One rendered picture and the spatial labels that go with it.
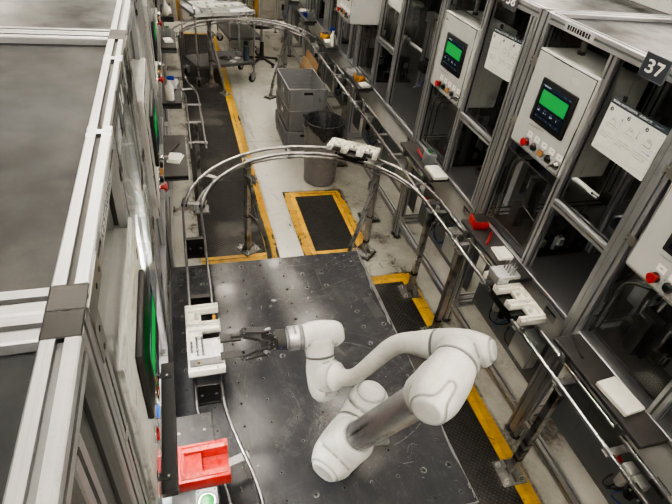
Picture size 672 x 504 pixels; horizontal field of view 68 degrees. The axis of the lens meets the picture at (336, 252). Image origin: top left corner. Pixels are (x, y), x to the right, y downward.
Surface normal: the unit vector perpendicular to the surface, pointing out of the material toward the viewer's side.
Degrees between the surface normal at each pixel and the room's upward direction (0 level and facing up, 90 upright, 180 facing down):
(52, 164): 0
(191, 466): 0
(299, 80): 89
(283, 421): 0
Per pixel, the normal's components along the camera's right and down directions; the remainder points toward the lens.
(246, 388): 0.11, -0.78
